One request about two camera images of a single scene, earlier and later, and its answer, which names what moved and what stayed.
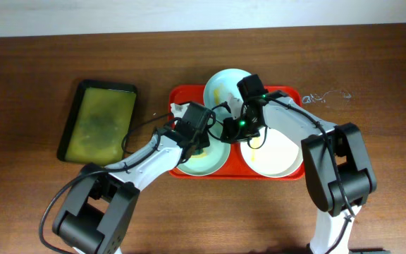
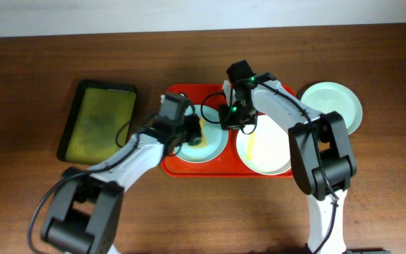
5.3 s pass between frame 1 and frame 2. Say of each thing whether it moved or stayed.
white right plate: stayed
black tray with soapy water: stayed
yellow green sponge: moved
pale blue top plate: moved
